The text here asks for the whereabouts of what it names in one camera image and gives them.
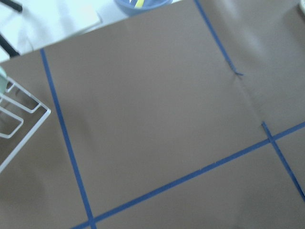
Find white wire cup rack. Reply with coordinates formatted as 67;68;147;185
0;77;51;171

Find black tripod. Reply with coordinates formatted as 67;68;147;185
0;0;23;58

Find yellow plastic fork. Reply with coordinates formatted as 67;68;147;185
133;0;145;8

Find blue bowl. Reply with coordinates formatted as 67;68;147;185
114;0;173;16

